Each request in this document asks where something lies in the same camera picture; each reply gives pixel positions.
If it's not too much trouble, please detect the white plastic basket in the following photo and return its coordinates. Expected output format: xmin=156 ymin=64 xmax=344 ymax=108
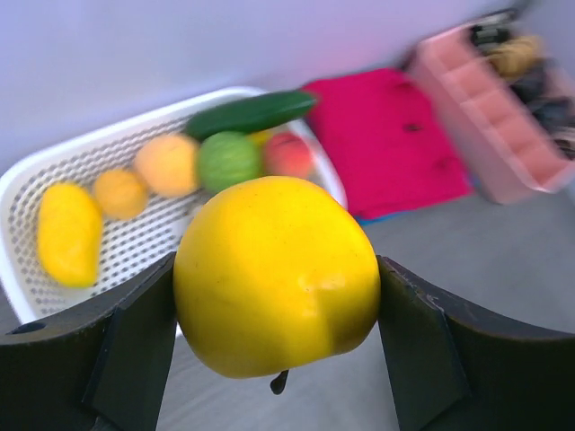
xmin=1 ymin=87 xmax=346 ymax=323

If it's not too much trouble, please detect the yellow striped sock roll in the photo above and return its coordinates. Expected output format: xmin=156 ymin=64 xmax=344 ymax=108
xmin=487 ymin=35 xmax=543 ymax=80

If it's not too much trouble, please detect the dark brown sock roll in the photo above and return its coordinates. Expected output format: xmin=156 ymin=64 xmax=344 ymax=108
xmin=509 ymin=61 xmax=560 ymax=104

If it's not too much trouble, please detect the green cucumber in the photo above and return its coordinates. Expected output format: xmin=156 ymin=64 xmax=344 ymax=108
xmin=183 ymin=90 xmax=318 ymax=141

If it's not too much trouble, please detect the small orange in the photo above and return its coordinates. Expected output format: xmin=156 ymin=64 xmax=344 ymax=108
xmin=93 ymin=169 xmax=148 ymax=220

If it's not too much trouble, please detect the dark floral sock roll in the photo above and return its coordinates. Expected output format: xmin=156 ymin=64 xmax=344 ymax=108
xmin=469 ymin=8 xmax=518 ymax=47

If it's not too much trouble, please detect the yellow mango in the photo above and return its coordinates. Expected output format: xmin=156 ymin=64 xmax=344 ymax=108
xmin=37 ymin=182 xmax=103 ymax=288

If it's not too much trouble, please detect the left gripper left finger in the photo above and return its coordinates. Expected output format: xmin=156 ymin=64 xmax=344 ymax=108
xmin=1 ymin=252 xmax=176 ymax=430

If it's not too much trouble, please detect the red folded cloth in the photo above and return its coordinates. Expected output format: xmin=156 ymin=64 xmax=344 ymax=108
xmin=303 ymin=68 xmax=472 ymax=219

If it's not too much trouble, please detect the black pink sock roll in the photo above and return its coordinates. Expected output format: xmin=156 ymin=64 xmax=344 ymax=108
xmin=553 ymin=128 xmax=575 ymax=160

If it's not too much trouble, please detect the red peach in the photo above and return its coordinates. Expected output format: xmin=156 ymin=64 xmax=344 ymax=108
xmin=262 ymin=132 xmax=314 ymax=179

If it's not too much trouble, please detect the pink divided tray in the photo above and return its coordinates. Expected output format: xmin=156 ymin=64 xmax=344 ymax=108
xmin=408 ymin=26 xmax=574 ymax=205

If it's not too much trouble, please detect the orange fruit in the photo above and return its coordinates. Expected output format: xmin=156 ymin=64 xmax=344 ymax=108
xmin=133 ymin=134 xmax=199 ymax=198

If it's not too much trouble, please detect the yellow apple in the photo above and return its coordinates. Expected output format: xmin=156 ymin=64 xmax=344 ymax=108
xmin=173 ymin=176 xmax=381 ymax=394

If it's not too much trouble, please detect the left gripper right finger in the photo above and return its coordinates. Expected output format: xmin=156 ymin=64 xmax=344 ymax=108
xmin=377 ymin=257 xmax=574 ymax=430

